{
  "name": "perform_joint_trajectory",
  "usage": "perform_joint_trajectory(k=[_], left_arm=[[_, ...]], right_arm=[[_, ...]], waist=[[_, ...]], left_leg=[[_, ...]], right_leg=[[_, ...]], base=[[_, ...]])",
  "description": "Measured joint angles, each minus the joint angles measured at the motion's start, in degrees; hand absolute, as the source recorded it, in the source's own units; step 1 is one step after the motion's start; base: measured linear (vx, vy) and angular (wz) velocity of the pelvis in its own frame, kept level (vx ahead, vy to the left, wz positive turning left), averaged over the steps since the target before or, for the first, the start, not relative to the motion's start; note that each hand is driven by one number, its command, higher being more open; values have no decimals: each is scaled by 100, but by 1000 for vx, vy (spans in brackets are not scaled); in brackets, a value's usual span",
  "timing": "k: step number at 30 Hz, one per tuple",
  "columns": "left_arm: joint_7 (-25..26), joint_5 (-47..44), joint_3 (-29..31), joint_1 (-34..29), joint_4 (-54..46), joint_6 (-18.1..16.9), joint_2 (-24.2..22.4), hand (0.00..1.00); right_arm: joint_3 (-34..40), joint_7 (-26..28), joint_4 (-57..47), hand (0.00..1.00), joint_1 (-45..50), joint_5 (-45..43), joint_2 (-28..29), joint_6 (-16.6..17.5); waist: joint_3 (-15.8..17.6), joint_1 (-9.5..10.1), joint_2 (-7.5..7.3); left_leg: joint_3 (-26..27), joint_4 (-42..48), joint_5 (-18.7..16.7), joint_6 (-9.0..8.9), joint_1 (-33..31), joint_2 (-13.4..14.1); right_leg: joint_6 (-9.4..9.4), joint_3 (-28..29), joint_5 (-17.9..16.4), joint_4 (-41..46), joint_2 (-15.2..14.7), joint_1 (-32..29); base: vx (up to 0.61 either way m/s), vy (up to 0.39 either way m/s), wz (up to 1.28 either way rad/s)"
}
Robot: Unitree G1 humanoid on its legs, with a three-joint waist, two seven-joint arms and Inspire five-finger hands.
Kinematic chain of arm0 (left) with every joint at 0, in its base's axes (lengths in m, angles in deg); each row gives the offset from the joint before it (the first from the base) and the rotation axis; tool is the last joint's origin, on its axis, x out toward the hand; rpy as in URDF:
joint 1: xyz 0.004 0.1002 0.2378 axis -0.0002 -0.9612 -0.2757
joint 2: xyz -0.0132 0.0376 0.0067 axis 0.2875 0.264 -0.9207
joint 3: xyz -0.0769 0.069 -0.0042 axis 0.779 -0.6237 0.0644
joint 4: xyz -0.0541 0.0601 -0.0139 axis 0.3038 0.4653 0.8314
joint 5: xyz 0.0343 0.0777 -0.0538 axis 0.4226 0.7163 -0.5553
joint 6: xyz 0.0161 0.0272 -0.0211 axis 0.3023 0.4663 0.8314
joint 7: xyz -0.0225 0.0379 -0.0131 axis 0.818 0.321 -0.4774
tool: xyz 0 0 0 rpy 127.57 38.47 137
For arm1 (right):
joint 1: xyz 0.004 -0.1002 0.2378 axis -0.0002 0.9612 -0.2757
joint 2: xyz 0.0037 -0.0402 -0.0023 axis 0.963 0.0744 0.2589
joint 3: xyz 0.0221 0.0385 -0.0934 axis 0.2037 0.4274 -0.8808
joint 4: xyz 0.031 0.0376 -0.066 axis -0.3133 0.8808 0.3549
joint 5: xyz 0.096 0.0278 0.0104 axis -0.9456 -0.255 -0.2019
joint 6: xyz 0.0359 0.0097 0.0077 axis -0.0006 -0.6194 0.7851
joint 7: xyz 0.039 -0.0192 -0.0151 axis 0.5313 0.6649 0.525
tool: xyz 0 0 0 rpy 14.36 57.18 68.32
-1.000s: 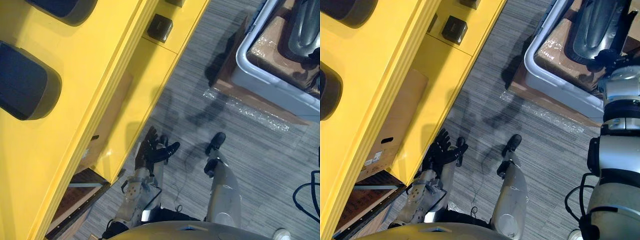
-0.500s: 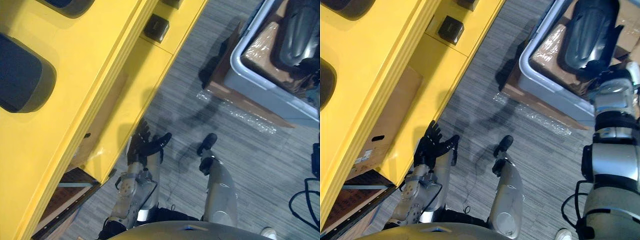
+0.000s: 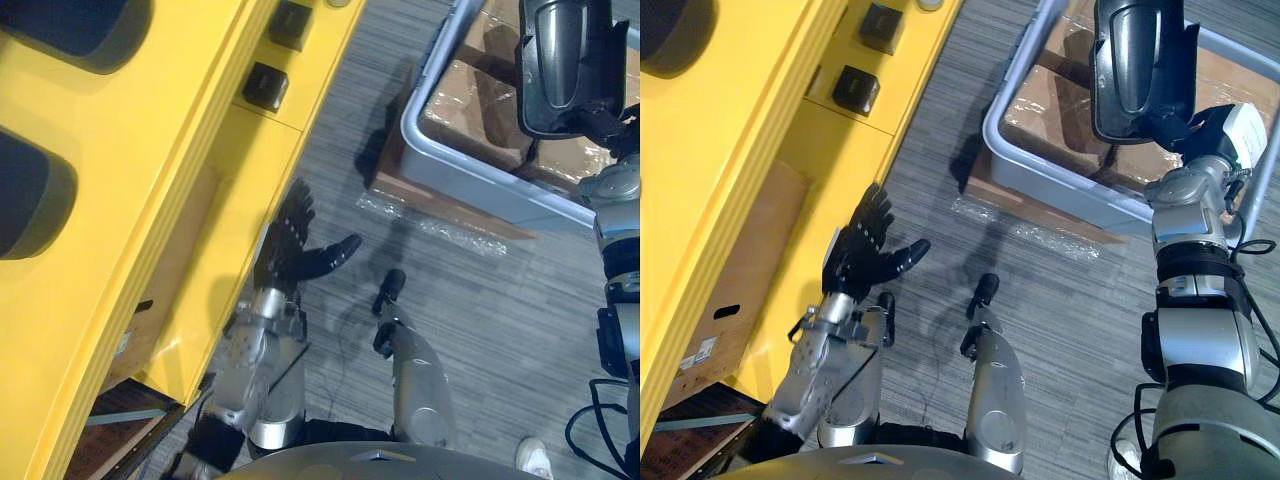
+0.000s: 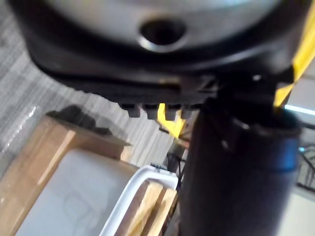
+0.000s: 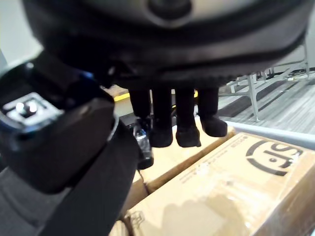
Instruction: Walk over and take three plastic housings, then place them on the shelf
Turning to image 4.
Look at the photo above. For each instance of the yellow shelf post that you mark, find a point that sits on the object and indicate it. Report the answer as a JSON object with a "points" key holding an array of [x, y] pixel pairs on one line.
{"points": [[305, 52]]}

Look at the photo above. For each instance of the brown cardboard box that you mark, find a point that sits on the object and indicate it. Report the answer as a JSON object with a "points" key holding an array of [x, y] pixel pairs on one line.
{"points": [[32, 162]]}

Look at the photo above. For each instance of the yellow shelf foot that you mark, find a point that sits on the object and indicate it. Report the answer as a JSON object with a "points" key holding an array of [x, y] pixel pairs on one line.
{"points": [[172, 127]]}

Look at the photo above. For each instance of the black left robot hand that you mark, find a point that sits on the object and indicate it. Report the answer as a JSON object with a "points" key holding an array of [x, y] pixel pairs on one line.
{"points": [[152, 61]]}

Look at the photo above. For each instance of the light wooden slats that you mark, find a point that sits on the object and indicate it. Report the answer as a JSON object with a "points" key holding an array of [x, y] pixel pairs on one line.
{"points": [[152, 211]]}

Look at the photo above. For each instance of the white plastic bin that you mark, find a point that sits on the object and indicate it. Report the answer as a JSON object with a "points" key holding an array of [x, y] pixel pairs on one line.
{"points": [[137, 179]]}

